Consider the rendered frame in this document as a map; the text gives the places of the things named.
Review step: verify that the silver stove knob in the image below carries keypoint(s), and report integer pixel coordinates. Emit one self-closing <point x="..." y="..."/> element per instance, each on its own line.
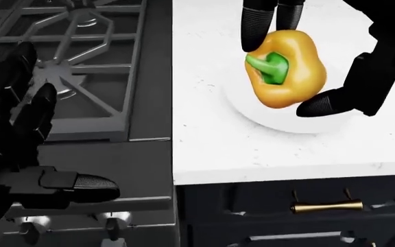
<point x="27" y="231"/>
<point x="115" y="225"/>

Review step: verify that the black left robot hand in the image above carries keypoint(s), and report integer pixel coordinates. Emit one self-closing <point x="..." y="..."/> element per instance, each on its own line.
<point x="15" y="123"/>

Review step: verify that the dark navy cabinet drawer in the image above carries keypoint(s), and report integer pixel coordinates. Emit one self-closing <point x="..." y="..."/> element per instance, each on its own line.
<point x="303" y="238"/>
<point x="297" y="200"/>

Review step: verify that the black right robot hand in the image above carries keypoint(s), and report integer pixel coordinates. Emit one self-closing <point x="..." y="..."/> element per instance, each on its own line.
<point x="365" y="85"/>

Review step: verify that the grey gas stove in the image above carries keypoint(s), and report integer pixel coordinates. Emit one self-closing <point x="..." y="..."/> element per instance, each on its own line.
<point x="115" y="159"/>

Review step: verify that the white round plate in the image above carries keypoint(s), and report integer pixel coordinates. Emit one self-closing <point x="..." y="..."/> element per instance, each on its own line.
<point x="276" y="115"/>

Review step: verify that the round gas burner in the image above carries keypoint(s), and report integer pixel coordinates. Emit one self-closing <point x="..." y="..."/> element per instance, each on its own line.
<point x="58" y="74"/>

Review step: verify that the grey cast iron stove grate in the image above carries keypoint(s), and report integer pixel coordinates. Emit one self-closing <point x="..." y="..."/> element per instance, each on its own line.
<point x="81" y="51"/>

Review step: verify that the yellow bell pepper green stem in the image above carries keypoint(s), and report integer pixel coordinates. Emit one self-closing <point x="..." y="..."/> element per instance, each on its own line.
<point x="295" y="69"/>

